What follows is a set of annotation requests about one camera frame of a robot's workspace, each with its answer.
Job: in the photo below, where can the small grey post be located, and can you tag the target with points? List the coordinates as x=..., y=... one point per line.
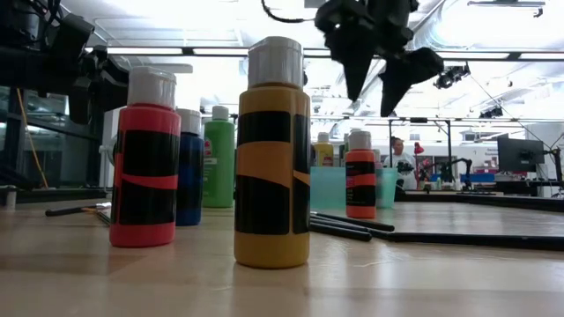
x=11, y=198

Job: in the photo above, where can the long black paintbrush orange bristles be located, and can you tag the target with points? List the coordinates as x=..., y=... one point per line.
x=484, y=241

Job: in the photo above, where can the black hanging spotlight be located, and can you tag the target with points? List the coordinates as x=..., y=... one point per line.
x=449, y=78
x=491, y=113

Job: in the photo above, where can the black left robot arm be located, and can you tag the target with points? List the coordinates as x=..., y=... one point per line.
x=26, y=53

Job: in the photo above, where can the small red paint bottle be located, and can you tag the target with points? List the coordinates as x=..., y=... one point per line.
x=145, y=176

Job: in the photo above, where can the person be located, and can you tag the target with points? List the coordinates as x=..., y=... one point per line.
x=401, y=169

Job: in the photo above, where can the small pink paint bottle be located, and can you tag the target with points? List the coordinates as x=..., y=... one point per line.
x=378, y=158

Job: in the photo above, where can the large green paint bottle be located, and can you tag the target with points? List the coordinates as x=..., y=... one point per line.
x=343, y=152
x=219, y=167

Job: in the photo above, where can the black computer monitor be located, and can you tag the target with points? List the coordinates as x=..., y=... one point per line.
x=520, y=154

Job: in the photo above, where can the small orange paint bottle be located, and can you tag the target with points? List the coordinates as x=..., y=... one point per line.
x=360, y=185

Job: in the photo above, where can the translucent green plastic tray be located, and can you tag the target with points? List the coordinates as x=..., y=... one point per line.
x=328, y=189

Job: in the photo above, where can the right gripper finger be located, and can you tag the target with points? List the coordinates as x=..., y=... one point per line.
x=405, y=70
x=352, y=61

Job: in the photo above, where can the thin black paintbrush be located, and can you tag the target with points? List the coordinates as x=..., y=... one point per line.
x=66, y=210

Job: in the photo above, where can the small yellow paint bottle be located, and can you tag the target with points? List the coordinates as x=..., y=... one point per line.
x=271, y=176

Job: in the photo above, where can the overhead light bar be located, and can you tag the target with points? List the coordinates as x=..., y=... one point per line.
x=513, y=56

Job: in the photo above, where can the white cylindrical spotlight lamp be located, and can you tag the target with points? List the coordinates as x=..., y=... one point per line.
x=106, y=156

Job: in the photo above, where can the red desk lamp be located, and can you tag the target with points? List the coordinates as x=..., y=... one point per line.
x=418, y=149

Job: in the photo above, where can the small blue paint bottle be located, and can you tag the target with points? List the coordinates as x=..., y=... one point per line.
x=190, y=176

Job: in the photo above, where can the black background workstation frame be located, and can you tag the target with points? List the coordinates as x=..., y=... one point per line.
x=418, y=120

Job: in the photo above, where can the large yellow paint bottle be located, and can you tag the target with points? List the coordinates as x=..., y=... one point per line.
x=324, y=154

